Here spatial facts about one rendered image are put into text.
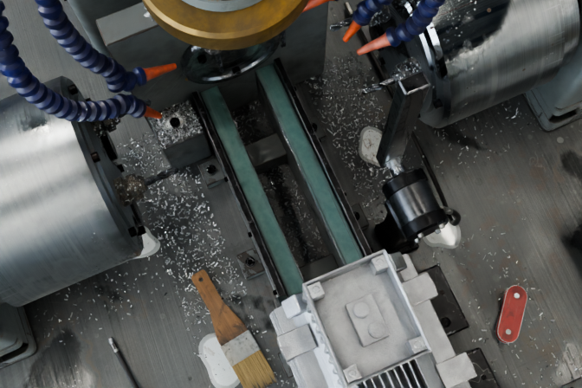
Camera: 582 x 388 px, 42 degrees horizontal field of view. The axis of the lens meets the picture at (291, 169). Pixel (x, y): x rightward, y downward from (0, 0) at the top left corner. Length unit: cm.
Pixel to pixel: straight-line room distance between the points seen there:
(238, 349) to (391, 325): 36
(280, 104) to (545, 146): 44
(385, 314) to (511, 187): 46
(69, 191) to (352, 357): 37
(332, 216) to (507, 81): 30
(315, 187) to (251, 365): 28
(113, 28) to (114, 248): 27
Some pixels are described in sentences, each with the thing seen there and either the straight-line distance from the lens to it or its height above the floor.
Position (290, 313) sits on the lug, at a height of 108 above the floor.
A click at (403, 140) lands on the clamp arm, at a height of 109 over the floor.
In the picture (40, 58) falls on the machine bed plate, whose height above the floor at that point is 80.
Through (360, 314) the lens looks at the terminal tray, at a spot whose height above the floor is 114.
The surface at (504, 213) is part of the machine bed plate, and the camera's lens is 126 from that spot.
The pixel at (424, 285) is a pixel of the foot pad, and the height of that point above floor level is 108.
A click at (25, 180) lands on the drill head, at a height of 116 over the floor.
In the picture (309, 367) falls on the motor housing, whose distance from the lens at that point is 92.
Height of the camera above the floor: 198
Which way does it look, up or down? 73 degrees down
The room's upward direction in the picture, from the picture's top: 3 degrees counter-clockwise
